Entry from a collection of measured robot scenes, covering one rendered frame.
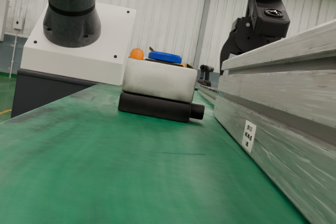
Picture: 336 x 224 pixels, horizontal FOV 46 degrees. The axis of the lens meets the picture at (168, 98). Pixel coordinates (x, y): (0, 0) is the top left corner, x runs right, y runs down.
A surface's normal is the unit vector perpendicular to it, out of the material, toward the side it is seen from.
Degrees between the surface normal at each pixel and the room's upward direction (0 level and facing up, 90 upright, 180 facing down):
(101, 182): 0
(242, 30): 90
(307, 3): 90
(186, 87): 90
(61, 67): 90
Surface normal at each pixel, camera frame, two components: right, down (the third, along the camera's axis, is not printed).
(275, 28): -0.10, 0.54
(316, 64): -0.98, -0.18
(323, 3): 0.08, 0.07
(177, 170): 0.18, -0.98
